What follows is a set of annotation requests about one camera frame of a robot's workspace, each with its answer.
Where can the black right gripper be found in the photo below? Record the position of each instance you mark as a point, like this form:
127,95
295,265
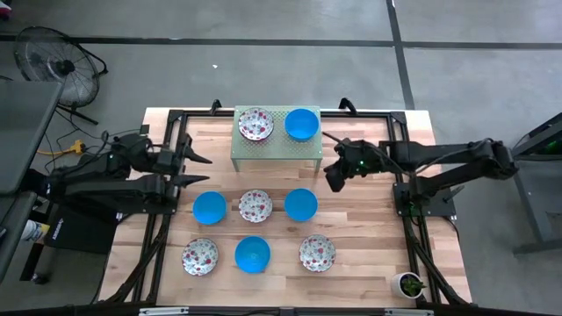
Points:
360,153

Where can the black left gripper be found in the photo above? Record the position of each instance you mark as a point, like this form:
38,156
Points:
169,160

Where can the blue plastic mini bowl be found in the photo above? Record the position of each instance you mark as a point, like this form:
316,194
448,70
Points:
210,207
301,124
300,204
252,254

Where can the red bowl with floral inside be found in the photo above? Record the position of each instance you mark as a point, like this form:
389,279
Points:
255,206
256,124
200,256
317,253

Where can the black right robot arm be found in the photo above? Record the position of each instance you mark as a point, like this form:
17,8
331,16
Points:
439,153

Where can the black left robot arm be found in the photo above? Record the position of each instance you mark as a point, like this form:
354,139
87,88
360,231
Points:
110,188

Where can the green perforated metal shelf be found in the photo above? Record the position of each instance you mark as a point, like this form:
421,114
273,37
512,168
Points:
276,151

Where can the black table clamp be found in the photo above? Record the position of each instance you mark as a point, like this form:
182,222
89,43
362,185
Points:
215,106
349,105

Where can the white pot with green plant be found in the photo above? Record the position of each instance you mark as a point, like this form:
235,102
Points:
406,285

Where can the black control box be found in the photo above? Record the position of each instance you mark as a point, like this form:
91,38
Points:
74,232

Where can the white yellow container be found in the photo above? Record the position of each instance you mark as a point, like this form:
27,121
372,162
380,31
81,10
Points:
35,230

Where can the grey side table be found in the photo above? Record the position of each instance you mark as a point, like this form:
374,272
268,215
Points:
26,131

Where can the black floor fan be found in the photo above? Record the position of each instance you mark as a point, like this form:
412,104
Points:
57,66

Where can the grey metal stand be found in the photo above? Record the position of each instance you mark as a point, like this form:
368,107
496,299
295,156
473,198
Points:
535,175

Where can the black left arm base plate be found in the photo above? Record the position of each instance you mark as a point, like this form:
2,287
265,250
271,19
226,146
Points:
140,210

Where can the black aluminium table frame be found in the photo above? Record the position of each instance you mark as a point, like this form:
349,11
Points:
364,115

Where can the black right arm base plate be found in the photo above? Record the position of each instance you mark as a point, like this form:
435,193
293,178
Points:
443,206

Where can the silver metal bracket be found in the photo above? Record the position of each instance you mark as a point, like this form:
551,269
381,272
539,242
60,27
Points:
408,312
162,311

